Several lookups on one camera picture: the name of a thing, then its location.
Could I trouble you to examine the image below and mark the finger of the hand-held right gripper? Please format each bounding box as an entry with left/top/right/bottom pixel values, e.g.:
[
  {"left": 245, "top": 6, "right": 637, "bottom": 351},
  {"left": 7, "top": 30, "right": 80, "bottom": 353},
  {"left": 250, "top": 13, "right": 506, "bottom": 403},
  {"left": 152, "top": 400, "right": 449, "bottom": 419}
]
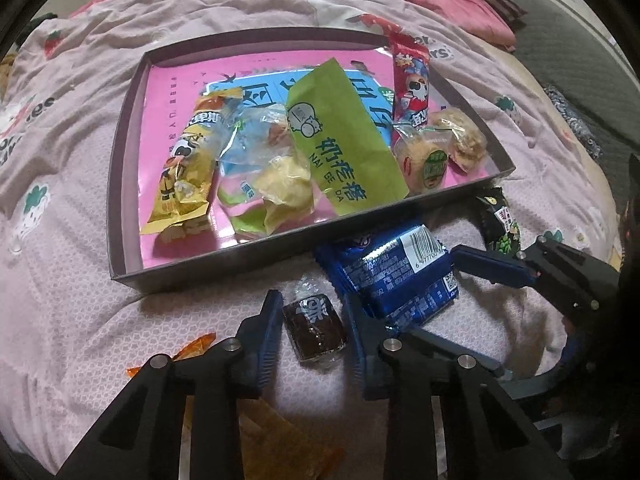
[
  {"left": 411, "top": 325, "right": 568, "bottom": 403},
  {"left": 451, "top": 236, "right": 621, "bottom": 320}
]

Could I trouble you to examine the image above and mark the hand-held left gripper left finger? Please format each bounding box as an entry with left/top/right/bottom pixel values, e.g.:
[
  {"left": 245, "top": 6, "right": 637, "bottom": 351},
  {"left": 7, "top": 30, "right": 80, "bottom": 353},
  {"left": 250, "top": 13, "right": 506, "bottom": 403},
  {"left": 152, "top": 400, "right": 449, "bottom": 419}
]
[{"left": 60, "top": 289, "right": 285, "bottom": 480}]

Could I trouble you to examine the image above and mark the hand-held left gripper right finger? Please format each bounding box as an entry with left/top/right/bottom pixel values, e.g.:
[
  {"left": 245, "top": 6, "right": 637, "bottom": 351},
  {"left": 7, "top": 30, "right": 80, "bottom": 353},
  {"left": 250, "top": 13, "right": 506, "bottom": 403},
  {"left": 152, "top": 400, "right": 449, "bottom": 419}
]
[{"left": 341, "top": 292, "right": 573, "bottom": 480}]

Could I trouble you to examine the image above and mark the brown candy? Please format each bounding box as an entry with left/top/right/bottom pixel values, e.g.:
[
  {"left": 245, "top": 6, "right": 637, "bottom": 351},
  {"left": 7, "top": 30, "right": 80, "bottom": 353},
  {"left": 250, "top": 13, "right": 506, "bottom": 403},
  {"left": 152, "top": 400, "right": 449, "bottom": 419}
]
[{"left": 280, "top": 275, "right": 348, "bottom": 371}]

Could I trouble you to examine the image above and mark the blue biscuit packet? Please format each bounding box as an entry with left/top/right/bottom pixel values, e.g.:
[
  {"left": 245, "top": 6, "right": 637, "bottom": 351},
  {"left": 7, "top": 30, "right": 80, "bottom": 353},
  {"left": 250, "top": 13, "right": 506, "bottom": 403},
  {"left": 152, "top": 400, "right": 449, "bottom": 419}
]
[{"left": 315, "top": 225, "right": 460, "bottom": 336}]

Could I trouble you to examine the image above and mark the clear round pastry packet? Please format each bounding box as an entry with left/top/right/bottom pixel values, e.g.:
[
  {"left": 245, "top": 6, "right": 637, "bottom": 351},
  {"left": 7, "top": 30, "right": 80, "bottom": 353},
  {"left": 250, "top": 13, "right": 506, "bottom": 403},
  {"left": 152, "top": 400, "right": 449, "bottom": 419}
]
[{"left": 390, "top": 122, "right": 458, "bottom": 193}]

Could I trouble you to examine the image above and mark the clear chip packet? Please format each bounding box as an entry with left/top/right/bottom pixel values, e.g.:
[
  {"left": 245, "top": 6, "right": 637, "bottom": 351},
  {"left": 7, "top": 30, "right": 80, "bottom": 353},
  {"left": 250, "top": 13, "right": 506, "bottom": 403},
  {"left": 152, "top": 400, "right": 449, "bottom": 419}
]
[{"left": 215, "top": 102, "right": 318, "bottom": 241}]

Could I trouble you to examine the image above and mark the red cartoon snack packet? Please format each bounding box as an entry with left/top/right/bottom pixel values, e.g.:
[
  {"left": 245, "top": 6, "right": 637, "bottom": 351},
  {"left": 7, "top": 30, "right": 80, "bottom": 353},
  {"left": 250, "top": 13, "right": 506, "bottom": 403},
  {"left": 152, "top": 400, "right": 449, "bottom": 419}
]
[{"left": 387, "top": 30, "right": 433, "bottom": 128}]

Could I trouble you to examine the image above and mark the green snack packet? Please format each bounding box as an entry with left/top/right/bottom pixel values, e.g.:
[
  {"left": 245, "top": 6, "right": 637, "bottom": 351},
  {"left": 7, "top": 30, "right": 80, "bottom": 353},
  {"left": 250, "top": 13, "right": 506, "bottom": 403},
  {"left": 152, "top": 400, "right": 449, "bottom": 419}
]
[{"left": 285, "top": 57, "right": 410, "bottom": 217}]

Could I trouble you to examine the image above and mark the dark cardboard tray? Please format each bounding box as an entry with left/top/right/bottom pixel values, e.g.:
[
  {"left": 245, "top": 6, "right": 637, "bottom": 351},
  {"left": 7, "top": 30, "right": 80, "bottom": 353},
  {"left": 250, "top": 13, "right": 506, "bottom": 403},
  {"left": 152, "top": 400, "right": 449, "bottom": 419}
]
[{"left": 106, "top": 26, "right": 517, "bottom": 297}]

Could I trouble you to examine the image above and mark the black snack packet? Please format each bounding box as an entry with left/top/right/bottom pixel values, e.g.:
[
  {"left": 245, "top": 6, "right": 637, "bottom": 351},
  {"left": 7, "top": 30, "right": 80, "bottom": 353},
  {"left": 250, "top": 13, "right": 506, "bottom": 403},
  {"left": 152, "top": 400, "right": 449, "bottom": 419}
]
[{"left": 475, "top": 187, "right": 523, "bottom": 256}]

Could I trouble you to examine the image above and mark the small orange wrapper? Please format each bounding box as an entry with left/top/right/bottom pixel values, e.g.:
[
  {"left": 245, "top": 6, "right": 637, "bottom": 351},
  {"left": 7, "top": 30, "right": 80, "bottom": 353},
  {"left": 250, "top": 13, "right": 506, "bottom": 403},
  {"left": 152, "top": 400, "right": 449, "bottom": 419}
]
[{"left": 127, "top": 332, "right": 217, "bottom": 377}]

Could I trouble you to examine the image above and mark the orange snack packet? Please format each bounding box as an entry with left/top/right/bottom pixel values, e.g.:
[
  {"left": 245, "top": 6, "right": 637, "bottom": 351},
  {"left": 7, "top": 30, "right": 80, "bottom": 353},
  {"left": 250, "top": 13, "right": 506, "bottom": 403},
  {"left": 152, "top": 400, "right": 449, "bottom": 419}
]
[{"left": 182, "top": 395, "right": 346, "bottom": 480}]

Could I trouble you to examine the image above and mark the clear cookie packet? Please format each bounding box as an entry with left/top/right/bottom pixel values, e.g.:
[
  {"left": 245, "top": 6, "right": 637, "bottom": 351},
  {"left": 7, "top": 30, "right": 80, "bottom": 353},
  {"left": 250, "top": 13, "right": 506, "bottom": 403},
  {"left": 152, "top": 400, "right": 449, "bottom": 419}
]
[{"left": 430, "top": 106, "right": 489, "bottom": 173}]

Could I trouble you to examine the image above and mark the dark blue patterned cloth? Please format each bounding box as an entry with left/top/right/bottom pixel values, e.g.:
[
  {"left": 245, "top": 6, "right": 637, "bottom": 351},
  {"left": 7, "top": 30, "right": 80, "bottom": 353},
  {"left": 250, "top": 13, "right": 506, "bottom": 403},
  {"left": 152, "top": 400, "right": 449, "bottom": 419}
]
[{"left": 542, "top": 85, "right": 606, "bottom": 161}]

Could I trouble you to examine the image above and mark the yellow snack packet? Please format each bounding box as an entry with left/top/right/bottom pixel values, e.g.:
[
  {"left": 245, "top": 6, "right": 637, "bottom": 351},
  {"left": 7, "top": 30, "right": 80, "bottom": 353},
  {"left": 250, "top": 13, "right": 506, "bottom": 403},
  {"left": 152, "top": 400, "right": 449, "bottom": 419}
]
[{"left": 139, "top": 87, "right": 244, "bottom": 243}]

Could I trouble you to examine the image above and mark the strawberry printed blanket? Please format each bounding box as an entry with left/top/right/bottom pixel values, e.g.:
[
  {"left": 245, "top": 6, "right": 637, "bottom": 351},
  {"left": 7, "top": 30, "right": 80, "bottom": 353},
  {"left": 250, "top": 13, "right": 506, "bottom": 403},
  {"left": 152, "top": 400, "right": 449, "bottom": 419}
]
[{"left": 0, "top": 0, "right": 621, "bottom": 480}]

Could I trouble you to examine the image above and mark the grey textured mat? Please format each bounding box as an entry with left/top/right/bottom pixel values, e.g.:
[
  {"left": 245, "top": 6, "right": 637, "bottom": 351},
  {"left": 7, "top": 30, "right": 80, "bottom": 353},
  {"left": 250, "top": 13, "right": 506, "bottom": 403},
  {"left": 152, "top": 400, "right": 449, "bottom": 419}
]
[{"left": 432, "top": 0, "right": 640, "bottom": 161}]

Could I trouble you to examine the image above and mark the brown striped cloth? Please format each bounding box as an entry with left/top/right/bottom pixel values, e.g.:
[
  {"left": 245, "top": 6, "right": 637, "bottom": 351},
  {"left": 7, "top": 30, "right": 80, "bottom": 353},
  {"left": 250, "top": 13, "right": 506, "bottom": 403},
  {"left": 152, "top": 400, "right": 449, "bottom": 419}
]
[{"left": 467, "top": 0, "right": 528, "bottom": 23}]

